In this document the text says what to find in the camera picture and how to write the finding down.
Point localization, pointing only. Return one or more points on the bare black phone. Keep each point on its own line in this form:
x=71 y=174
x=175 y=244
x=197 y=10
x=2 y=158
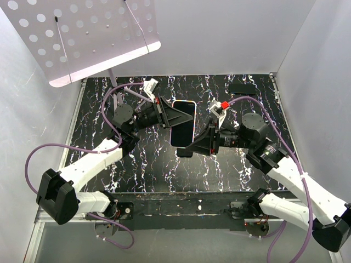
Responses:
x=242 y=89

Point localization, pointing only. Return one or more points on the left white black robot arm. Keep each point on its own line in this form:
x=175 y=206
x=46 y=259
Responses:
x=60 y=194

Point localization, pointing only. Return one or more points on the perforated music stand desk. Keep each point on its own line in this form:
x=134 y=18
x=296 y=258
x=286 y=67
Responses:
x=72 y=40

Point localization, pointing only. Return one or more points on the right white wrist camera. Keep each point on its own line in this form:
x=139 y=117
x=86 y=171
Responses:
x=219 y=109

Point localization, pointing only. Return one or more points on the music stand tripod pole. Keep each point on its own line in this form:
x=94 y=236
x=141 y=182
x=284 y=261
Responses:
x=114 y=91

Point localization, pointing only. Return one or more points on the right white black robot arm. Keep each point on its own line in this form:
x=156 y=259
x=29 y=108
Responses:
x=327 y=216

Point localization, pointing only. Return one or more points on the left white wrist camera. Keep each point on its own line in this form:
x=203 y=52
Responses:
x=149 y=87

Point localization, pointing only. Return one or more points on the right aluminium side rail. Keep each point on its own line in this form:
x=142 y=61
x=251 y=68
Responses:
x=273 y=78

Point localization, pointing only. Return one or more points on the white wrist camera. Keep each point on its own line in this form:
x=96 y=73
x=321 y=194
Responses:
x=149 y=87
x=219 y=109

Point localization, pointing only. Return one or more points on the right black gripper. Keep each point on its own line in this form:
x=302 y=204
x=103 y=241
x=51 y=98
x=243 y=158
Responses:
x=202 y=145

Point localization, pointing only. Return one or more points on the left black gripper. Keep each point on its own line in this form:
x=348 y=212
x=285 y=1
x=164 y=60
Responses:
x=169 y=116

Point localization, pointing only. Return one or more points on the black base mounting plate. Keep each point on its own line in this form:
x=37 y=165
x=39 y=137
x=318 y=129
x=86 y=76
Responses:
x=222 y=221

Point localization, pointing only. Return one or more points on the left aluminium side rail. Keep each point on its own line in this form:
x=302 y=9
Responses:
x=71 y=109

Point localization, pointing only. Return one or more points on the aluminium side rail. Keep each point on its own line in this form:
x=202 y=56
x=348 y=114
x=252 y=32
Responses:
x=71 y=109
x=273 y=78

